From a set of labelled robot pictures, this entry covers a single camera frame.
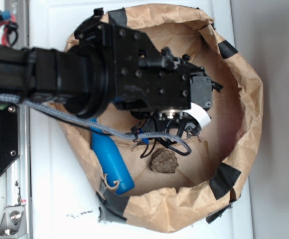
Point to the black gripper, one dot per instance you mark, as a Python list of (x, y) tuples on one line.
[(125, 68)]

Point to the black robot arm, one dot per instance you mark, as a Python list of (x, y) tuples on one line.
[(43, 75)]

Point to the brown rock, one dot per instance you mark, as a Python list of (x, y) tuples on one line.
[(164, 161)]

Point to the blue plastic bottle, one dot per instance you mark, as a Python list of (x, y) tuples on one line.
[(111, 161)]

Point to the brown paper bag bin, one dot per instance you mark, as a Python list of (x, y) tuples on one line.
[(214, 174)]

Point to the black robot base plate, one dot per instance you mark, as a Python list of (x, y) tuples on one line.
[(9, 137)]

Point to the aluminium rail frame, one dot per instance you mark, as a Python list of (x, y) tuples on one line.
[(17, 176)]

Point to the metal corner bracket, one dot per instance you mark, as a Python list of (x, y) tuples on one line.
[(13, 224)]

